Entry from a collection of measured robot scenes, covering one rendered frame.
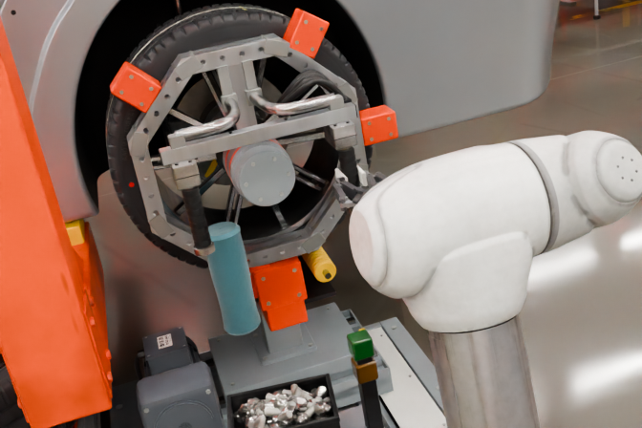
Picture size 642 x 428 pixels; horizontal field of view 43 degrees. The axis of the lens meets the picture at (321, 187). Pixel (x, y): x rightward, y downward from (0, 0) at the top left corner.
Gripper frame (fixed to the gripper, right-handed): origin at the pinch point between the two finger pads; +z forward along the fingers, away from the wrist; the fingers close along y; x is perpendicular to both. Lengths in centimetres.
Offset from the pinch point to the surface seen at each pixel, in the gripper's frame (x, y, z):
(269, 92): 9, -5, 50
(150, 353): -40, -52, 21
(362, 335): -17.0, -11.4, -34.4
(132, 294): -83, -60, 145
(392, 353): -75, 14, 42
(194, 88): 15, -25, 50
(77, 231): -12, -62, 40
